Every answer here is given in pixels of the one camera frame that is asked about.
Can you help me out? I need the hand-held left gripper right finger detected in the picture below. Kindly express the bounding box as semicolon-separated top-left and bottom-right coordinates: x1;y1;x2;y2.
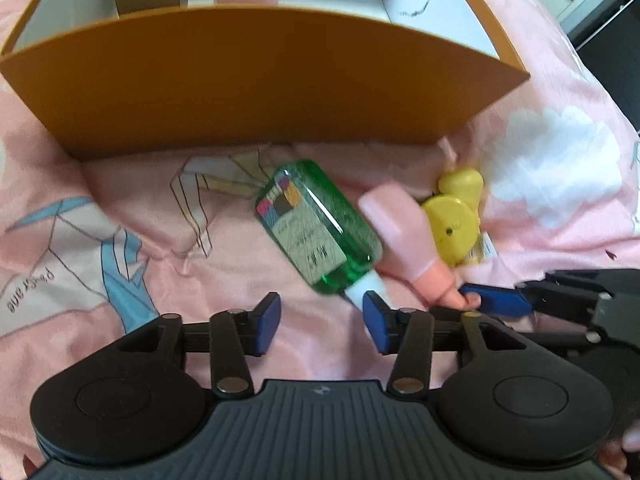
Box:
362;290;538;397

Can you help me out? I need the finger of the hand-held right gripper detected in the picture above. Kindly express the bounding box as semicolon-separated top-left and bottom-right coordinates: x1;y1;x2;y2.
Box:
459;269;617;327

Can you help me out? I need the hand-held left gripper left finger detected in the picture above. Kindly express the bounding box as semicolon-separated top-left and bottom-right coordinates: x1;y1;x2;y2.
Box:
112;292;281;397

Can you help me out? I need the yellow bulb-shaped bottle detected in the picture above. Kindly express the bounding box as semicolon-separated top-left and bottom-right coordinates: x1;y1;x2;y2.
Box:
420;167;496;268

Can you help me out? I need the pink squeeze bottle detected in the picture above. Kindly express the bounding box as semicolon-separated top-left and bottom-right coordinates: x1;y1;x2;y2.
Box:
357;182;483;311

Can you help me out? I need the green transparent bottle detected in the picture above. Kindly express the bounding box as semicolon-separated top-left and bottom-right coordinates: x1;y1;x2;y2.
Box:
255;159;386;311

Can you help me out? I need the orange cardboard box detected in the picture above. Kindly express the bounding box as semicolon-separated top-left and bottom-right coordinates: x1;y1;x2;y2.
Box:
0;0;531;163

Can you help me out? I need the dark furniture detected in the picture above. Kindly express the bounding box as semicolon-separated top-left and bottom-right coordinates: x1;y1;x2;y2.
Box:
560;0;640;136

